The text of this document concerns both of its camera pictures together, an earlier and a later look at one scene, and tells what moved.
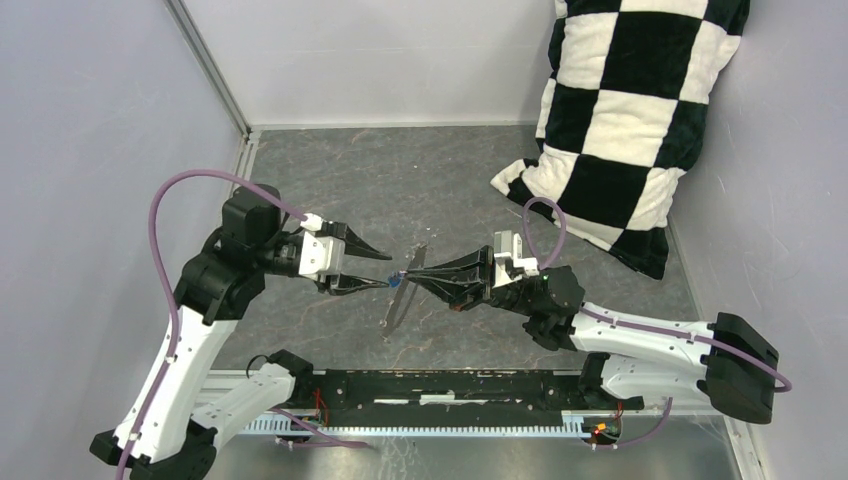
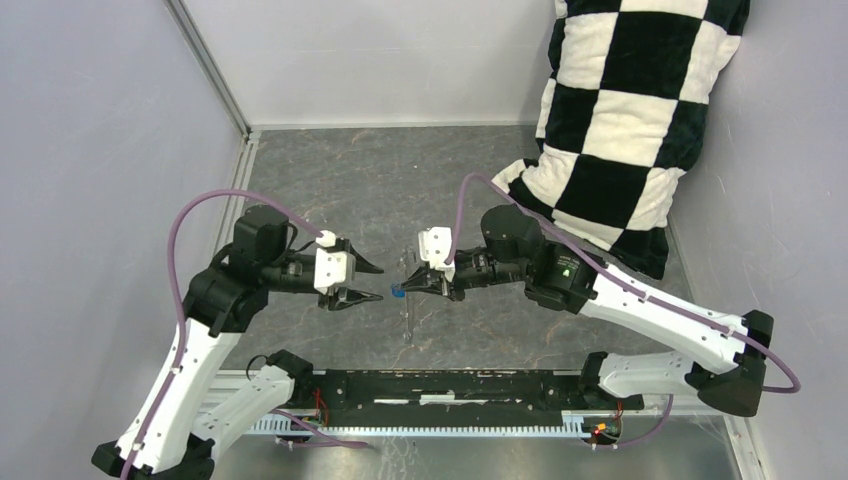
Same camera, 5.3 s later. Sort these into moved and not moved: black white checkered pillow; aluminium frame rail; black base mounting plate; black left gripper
Moved: black left gripper
Not moved: black base mounting plate; aluminium frame rail; black white checkered pillow
